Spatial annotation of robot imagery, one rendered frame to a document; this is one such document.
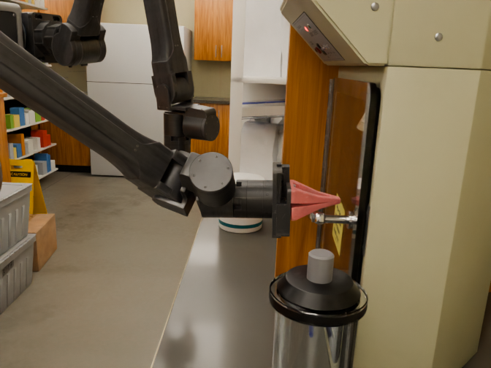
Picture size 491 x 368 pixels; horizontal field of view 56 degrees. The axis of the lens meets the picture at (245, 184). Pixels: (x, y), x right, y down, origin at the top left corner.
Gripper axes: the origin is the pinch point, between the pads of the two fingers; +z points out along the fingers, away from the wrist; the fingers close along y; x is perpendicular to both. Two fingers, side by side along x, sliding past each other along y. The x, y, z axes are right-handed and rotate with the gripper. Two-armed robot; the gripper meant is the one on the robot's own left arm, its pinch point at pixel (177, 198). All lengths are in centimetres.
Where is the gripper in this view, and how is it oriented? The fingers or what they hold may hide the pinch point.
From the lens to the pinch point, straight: 107.1
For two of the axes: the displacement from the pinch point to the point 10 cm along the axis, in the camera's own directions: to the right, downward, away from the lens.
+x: 0.2, -2.5, 9.7
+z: -0.3, 9.7, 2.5
